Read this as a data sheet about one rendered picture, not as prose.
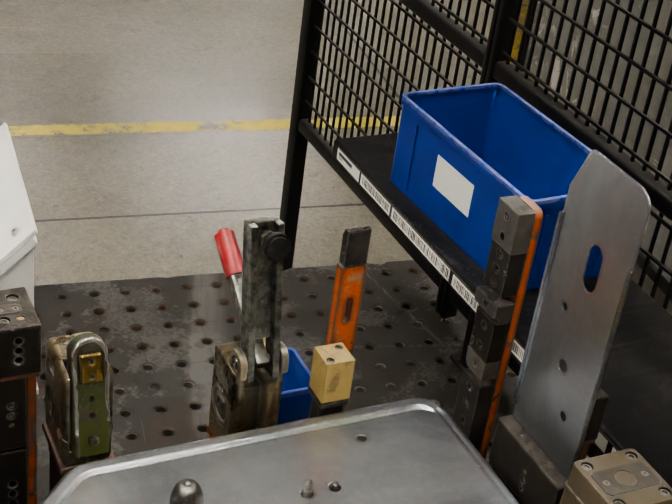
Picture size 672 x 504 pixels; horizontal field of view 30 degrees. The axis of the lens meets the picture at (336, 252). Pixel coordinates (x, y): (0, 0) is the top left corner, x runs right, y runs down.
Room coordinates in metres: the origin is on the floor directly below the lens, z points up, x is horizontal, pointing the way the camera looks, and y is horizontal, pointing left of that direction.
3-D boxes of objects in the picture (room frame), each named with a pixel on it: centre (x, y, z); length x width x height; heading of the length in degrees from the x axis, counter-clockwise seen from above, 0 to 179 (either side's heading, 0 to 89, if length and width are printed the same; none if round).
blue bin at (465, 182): (1.46, -0.20, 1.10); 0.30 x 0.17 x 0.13; 32
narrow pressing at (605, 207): (1.04, -0.24, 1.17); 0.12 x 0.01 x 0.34; 29
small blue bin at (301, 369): (1.39, 0.07, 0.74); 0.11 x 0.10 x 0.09; 119
